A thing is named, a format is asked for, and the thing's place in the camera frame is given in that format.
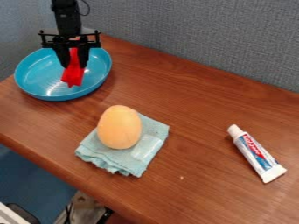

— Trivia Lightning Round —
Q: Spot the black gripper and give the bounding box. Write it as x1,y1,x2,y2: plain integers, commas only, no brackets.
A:
39,3,100,68

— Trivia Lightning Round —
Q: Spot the red rectangular block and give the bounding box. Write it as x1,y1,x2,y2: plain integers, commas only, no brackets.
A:
60,48,84,88

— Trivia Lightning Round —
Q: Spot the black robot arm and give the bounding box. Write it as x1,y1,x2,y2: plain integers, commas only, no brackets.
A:
37,0,102,68

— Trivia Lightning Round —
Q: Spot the blue plate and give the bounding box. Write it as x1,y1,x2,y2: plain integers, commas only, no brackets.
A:
13,48,112,102

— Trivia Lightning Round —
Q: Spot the orange egg-shaped sponge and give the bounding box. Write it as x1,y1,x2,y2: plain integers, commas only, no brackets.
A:
98,105,143,150

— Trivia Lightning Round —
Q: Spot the light blue folded cloth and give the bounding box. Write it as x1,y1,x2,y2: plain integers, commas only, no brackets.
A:
75,114,170,178

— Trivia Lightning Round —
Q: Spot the grey table leg base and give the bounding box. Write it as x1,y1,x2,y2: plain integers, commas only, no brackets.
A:
54,191,114,224

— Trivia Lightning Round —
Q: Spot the white toothpaste tube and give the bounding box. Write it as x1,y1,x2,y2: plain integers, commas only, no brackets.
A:
228,124,287,184

